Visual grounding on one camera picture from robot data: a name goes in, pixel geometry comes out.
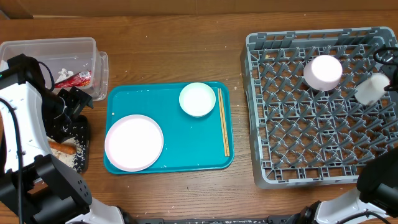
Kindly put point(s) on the red snack wrapper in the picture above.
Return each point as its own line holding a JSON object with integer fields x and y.
{"x": 78, "y": 79}

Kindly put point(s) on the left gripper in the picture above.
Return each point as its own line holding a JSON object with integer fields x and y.
{"x": 78, "y": 99}

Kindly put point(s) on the white bowl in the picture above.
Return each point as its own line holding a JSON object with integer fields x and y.
{"x": 197, "y": 99}

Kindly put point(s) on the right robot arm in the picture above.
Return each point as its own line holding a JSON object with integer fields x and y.
{"x": 375, "y": 195}

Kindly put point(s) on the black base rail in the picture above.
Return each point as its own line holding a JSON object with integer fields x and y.
{"x": 276, "y": 219}

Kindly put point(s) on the large white plate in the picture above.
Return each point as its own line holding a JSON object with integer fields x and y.
{"x": 134, "y": 143}

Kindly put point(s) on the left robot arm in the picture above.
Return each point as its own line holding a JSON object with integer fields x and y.
{"x": 35, "y": 185}

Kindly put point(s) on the white napkin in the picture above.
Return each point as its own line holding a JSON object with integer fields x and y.
{"x": 64, "y": 74}

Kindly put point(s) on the grey dishwasher rack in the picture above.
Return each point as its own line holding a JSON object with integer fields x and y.
{"x": 300, "y": 136}

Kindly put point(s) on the orange carrot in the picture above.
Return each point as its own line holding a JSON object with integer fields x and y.
{"x": 64, "y": 148}

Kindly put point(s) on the teal serving tray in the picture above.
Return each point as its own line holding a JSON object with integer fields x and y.
{"x": 190, "y": 143}

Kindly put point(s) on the black plastic tray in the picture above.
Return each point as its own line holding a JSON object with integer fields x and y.
{"x": 82, "y": 140}

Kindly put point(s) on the white cup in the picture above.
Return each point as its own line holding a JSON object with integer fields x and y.
{"x": 372, "y": 89}

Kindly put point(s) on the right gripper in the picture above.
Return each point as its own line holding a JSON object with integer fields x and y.
{"x": 390, "y": 68}

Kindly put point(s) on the wooden chopstick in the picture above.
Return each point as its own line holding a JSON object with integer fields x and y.
{"x": 221, "y": 108}
{"x": 226, "y": 131}

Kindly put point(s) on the clear plastic bin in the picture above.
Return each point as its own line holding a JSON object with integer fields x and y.
{"x": 75, "y": 54}

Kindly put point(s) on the rice and food scraps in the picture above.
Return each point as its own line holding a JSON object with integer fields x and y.
{"x": 71, "y": 155}

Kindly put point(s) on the small white plate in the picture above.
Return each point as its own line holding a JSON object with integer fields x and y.
{"x": 323, "y": 73}

